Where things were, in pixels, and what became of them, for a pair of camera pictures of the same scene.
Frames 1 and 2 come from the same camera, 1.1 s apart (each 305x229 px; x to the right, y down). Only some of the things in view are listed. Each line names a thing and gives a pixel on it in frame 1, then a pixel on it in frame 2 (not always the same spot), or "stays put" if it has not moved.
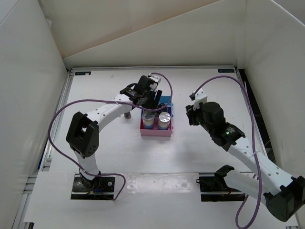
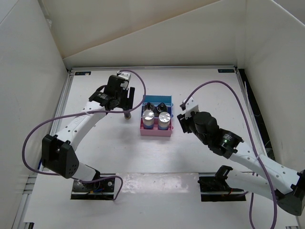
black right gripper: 191,114 to 184,122
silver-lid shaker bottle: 164,118 stays put
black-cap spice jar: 165,109 stays put
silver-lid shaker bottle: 148,118 stays put
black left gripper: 153,102 to 127,102
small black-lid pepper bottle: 127,115 stays put
